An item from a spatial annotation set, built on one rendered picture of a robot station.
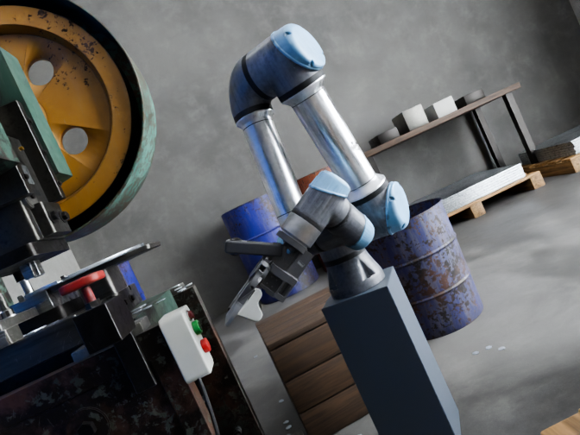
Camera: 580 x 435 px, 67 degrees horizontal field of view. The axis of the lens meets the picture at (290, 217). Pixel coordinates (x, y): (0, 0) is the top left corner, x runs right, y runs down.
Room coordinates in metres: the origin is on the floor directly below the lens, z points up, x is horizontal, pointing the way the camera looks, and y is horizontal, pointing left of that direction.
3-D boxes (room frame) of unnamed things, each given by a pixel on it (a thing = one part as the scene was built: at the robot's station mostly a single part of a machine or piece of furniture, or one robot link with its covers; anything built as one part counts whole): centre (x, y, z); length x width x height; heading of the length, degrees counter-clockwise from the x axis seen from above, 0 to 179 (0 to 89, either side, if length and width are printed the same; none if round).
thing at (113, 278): (1.10, 0.46, 0.72); 0.25 x 0.14 x 0.14; 95
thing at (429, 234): (1.89, -0.40, 0.24); 0.42 x 0.42 x 0.48
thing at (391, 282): (1.16, -0.09, 0.23); 0.18 x 0.18 x 0.45; 70
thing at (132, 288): (1.08, 0.63, 0.68); 0.45 x 0.30 x 0.06; 5
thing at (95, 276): (0.77, 0.38, 0.72); 0.07 x 0.06 x 0.08; 95
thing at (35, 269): (1.09, 0.62, 0.84); 0.05 x 0.03 x 0.04; 5
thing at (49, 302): (1.09, 0.63, 0.76); 0.15 x 0.09 x 0.05; 5
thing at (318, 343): (1.59, 0.07, 0.18); 0.40 x 0.38 x 0.35; 101
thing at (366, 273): (1.16, -0.09, 0.50); 0.15 x 0.15 x 0.10
